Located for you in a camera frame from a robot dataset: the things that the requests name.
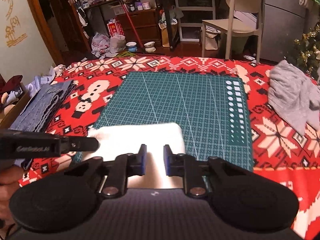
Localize small decorated Christmas tree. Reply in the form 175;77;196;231
293;21;320;80

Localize person's left hand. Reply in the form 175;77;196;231
0;165;24;224

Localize white shelf unit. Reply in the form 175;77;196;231
175;0;216;42

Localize dark wooden drawer cabinet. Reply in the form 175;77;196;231
116;9;162;47

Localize folded blue denim jeans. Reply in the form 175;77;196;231
8;80;75;168

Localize green cutting mat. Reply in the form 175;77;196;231
93;72;254;170

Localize grey refrigerator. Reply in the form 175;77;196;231
260;0;306;62

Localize red patterned Christmas blanket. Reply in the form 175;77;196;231
18;55;320;240

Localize grey crumpled garment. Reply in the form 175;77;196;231
268;60;319;136

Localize cream knit sweater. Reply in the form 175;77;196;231
82;122;187;189

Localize white printed plastic bag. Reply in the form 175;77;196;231
91;33;112;59

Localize beige plastic chair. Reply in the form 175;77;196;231
202;0;264;64

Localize red gift box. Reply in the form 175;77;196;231
106;19;124;37

